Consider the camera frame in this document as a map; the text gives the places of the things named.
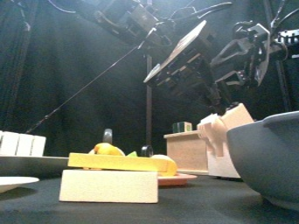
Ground white rectangular foam block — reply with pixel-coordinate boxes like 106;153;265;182
59;169;161;204

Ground white toy block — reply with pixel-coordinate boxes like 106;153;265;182
15;133;35;157
31;135;49;158

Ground yellow round toy food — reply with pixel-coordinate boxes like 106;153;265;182
151;154;179;177

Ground light green toy cube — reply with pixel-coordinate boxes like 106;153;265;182
179;121;194;134

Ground wooden handled toy knife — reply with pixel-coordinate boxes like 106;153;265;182
197;114;217;144

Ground white plate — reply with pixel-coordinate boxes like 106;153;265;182
0;176;42;194

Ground pink toy plate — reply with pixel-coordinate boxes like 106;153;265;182
157;172;200;187

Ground yellow wooden plank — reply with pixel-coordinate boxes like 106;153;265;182
67;152;174;173

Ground light wooden box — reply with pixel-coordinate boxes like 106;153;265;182
163;130;212;176

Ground yellow toy fruit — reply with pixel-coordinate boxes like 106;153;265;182
89;142;127;157

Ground grey plastic bowl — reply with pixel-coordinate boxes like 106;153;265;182
226;110;299;212

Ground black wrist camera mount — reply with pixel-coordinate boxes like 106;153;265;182
210;20;274;88

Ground black looping arm cable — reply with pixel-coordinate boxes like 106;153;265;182
169;1;236;25

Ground black metal frame pole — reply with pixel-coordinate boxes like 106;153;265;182
145;0;155;147

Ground thin black diagonal cable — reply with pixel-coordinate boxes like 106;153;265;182
25;43;146;135

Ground grey flat tray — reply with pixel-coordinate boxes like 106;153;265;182
0;155;71;179

